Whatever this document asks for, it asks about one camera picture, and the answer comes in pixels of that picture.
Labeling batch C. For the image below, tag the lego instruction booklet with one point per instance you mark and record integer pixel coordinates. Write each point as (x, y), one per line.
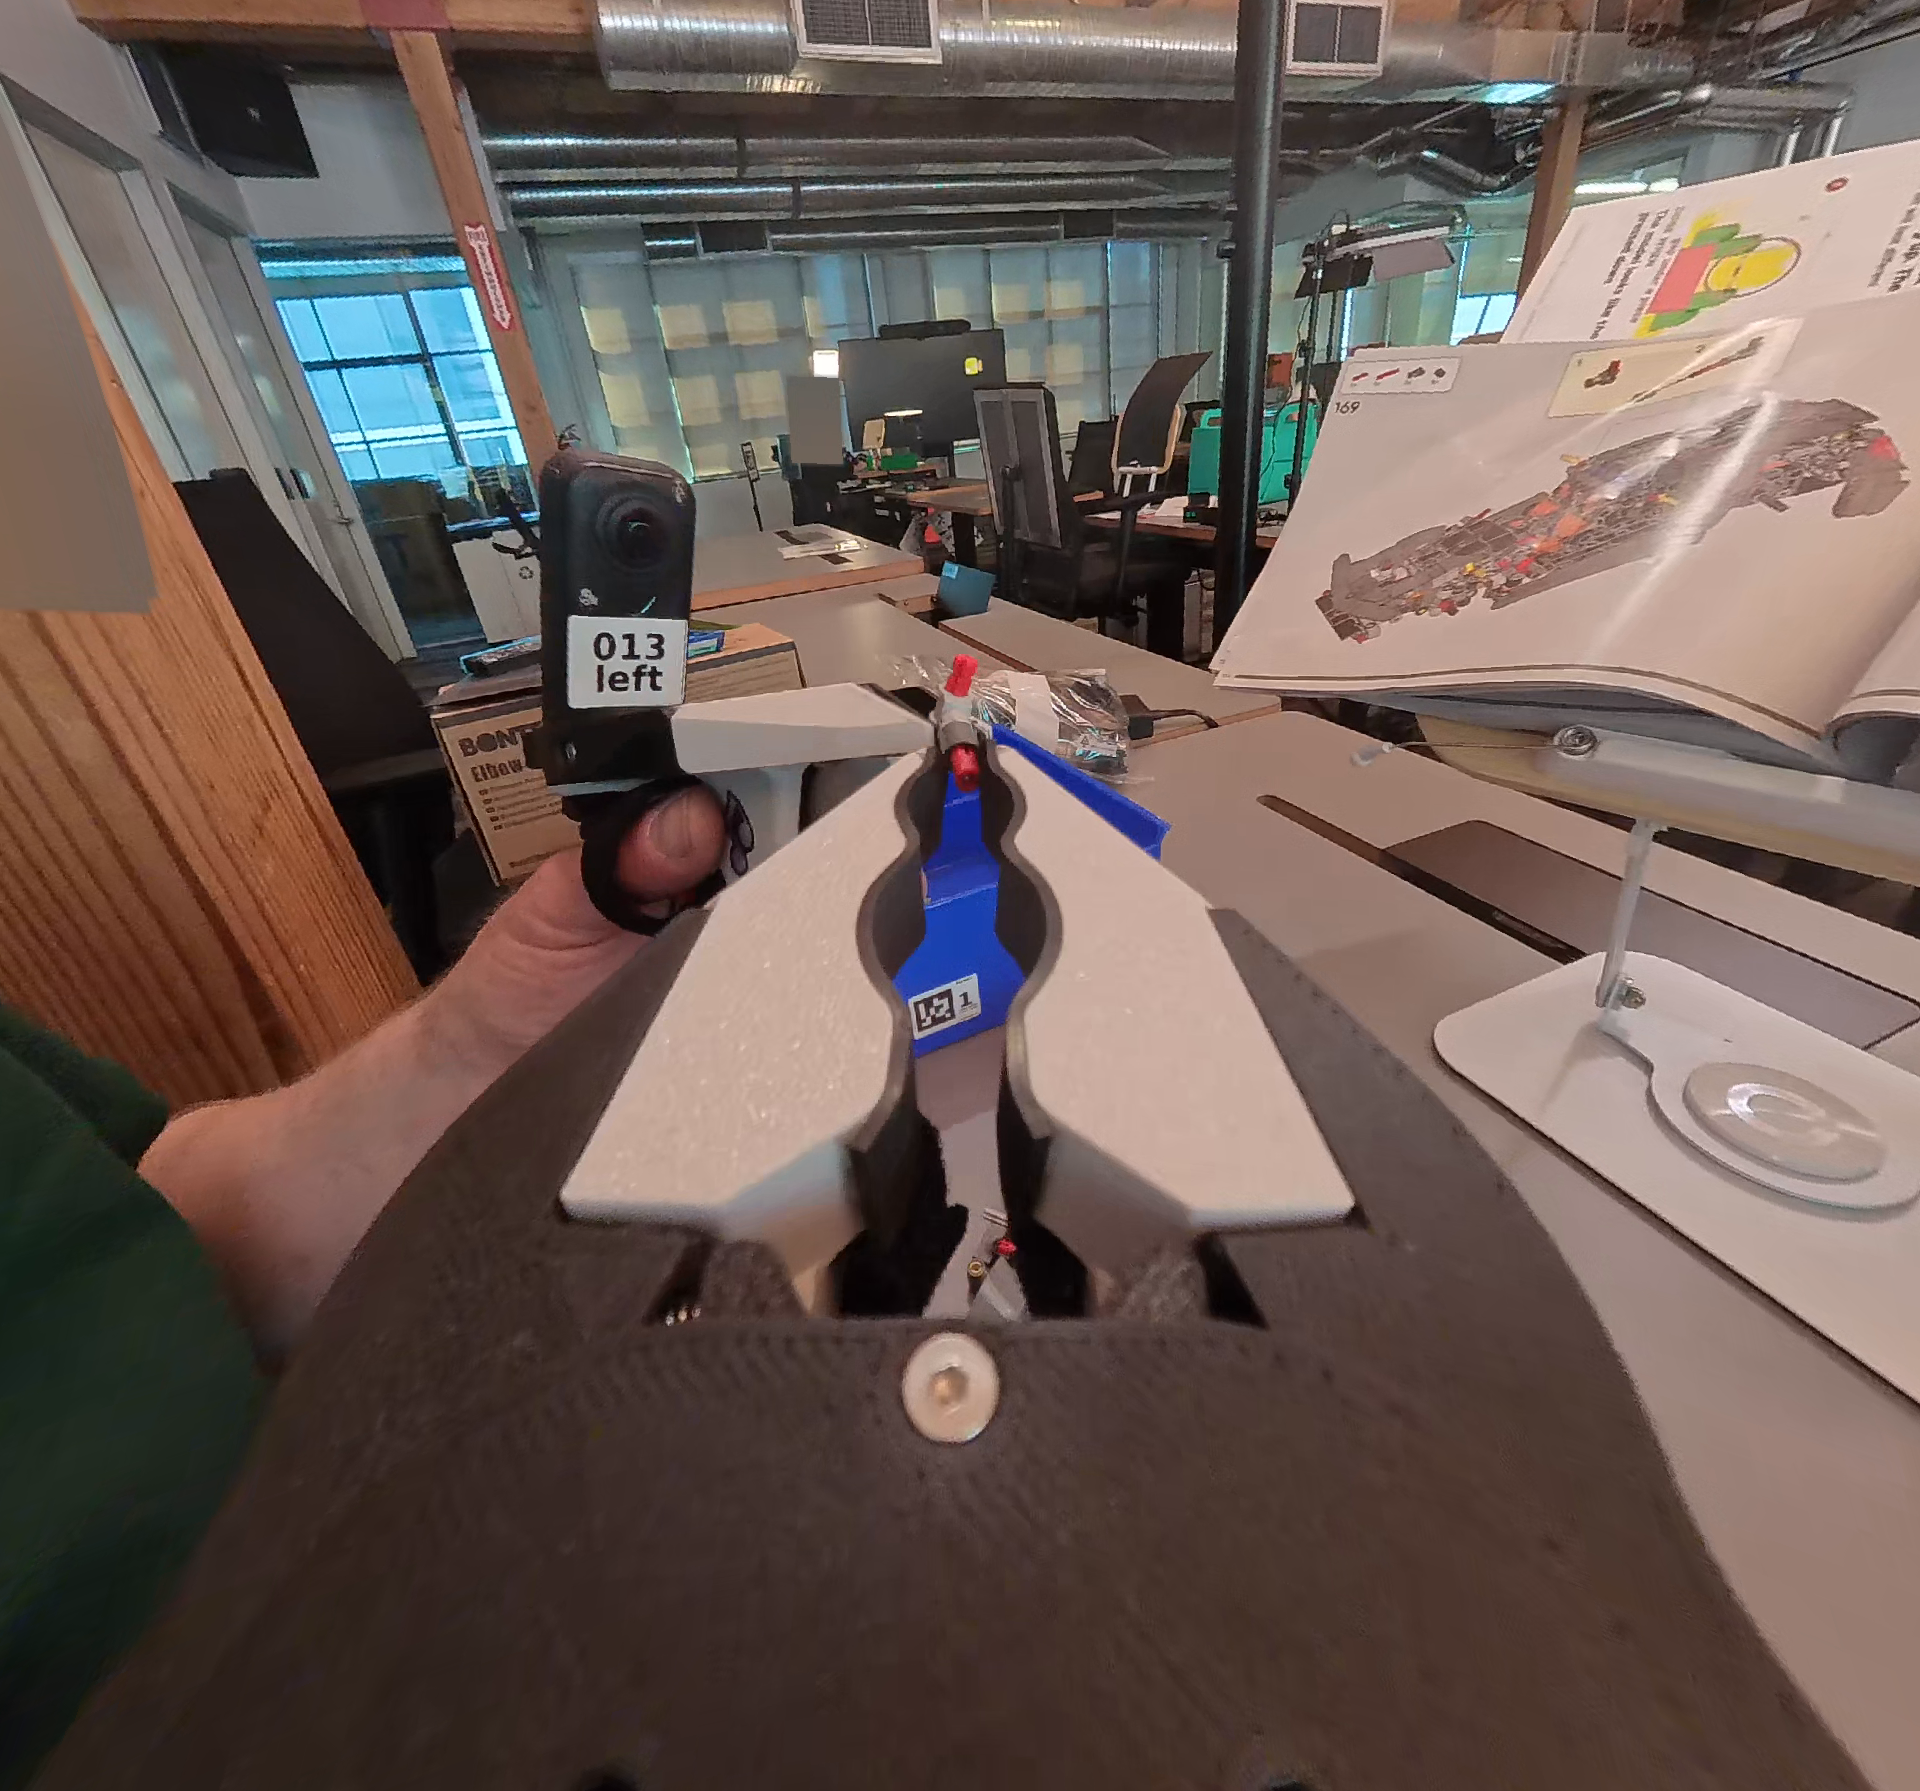
(1500, 546)

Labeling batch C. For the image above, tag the black wall speaker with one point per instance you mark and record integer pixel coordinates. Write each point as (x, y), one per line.
(247, 110)

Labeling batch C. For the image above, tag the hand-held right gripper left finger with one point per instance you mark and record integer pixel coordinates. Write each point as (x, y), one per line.
(736, 1055)

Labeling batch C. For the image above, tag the white air vent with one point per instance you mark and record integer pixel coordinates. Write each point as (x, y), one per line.
(862, 9)
(1335, 34)

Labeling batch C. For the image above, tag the black pole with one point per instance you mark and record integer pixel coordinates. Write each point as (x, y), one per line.
(1254, 247)

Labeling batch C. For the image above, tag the white book stand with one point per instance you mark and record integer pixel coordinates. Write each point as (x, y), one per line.
(1545, 1042)

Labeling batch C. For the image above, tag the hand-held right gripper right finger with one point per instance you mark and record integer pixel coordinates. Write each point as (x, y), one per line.
(1184, 1055)

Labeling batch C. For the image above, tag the brown cardboard box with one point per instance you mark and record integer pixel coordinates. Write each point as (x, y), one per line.
(496, 769)

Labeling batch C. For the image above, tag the red and grey lego piece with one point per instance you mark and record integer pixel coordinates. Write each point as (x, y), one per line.
(961, 674)

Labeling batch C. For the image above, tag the silver ventilation duct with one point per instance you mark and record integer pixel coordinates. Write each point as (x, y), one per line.
(1050, 36)

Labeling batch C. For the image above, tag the small blue box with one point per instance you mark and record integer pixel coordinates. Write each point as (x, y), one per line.
(961, 588)

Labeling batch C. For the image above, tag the green plastic container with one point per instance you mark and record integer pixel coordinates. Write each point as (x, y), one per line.
(1254, 447)

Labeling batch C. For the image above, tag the wood backed chair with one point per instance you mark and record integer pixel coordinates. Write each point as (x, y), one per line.
(1157, 412)

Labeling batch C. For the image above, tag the pile of clear plastic bags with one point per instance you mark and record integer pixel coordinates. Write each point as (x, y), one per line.
(1080, 712)

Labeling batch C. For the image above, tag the person's left hand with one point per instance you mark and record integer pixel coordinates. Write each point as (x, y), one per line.
(540, 951)

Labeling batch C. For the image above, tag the black leaning board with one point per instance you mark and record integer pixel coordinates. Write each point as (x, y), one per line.
(300, 651)

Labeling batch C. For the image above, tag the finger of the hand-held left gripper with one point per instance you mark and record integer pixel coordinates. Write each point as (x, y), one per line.
(797, 735)

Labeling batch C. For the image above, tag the printed papers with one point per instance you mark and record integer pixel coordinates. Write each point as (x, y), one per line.
(818, 546)

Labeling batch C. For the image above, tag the blue bin with white tag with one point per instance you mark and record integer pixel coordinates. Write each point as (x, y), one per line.
(961, 905)

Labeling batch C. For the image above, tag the black monitor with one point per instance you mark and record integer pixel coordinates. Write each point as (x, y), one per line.
(915, 388)

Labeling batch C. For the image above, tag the lego car model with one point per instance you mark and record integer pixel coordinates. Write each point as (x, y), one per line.
(1001, 1246)

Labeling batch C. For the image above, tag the person's left forearm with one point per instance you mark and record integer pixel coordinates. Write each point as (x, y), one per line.
(286, 1161)

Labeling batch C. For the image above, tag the black mesh office chair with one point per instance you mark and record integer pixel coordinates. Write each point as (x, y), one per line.
(1027, 471)

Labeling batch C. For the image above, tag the black power adapter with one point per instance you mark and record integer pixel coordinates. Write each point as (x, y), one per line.
(1141, 714)

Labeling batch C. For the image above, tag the small sign on post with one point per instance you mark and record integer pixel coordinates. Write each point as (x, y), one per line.
(749, 471)

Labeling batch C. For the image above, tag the studio light panel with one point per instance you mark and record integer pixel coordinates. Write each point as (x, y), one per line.
(1411, 250)

